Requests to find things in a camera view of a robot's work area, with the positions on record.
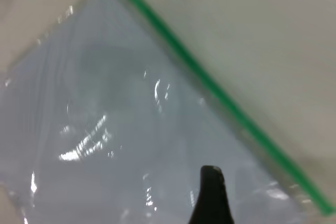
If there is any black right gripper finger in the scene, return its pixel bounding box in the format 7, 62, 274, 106
188, 165, 236, 224

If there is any transparent zipper bag green zip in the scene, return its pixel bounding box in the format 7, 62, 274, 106
0, 0, 335, 224

